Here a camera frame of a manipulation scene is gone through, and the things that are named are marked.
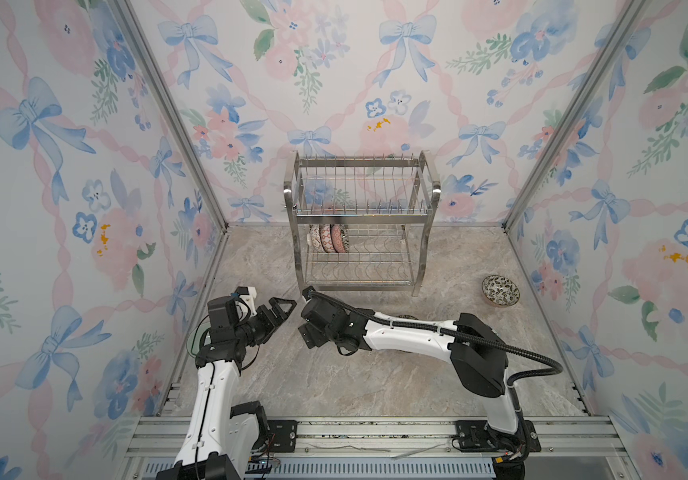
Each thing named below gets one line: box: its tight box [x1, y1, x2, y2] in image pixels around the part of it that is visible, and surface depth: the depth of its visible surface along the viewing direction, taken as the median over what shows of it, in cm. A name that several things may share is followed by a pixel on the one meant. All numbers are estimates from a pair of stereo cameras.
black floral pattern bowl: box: [330, 224, 350, 253], surface depth 105 cm
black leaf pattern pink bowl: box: [481, 274, 521, 306], surface depth 100 cm
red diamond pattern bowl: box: [319, 224, 336, 253], surface depth 103 cm
